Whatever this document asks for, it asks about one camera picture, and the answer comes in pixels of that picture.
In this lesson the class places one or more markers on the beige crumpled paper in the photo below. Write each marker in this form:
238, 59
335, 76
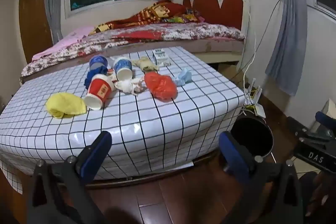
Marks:
145, 64

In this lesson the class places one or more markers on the red crumpled plastic bag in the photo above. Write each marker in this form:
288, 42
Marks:
161, 87

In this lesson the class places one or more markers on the black trash bucket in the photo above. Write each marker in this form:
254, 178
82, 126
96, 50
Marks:
254, 134

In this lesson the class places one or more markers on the yellow crumpled plastic bag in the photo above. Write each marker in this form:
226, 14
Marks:
65, 104

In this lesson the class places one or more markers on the dark blue paper cup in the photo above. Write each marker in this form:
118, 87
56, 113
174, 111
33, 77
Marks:
97, 62

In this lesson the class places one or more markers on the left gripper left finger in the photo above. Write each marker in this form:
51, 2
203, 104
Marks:
58, 194

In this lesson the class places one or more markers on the grey tied curtain right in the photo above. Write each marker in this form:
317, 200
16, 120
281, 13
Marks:
286, 63

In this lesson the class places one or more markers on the white wifi router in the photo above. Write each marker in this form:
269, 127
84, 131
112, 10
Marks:
252, 96

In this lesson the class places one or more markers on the red heart headboard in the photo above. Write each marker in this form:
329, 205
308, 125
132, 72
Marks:
231, 13

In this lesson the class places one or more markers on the red paper cup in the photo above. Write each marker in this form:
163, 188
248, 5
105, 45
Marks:
99, 90

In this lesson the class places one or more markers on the brown wooden door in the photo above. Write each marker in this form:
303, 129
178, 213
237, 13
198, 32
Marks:
34, 27

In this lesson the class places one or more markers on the light blue crumpled paper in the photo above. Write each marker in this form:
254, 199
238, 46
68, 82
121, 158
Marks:
184, 77

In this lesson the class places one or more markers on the blue white paper cup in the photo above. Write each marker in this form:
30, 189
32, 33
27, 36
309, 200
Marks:
123, 68

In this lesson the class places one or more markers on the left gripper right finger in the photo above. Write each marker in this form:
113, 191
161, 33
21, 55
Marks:
271, 190

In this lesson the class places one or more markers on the bed with floral sheet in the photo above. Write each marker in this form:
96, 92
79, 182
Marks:
194, 37

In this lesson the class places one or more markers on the white grid tablecloth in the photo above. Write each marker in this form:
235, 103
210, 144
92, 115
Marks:
148, 135

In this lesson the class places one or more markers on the white crumpled tissue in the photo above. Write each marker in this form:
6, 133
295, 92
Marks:
133, 86

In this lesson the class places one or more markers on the red patterned blanket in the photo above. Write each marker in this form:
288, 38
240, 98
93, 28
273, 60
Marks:
164, 11

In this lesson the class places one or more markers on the pink cloth on bed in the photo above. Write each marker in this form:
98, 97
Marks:
72, 38

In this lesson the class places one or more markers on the white green carton box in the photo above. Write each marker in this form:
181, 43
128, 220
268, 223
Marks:
161, 58

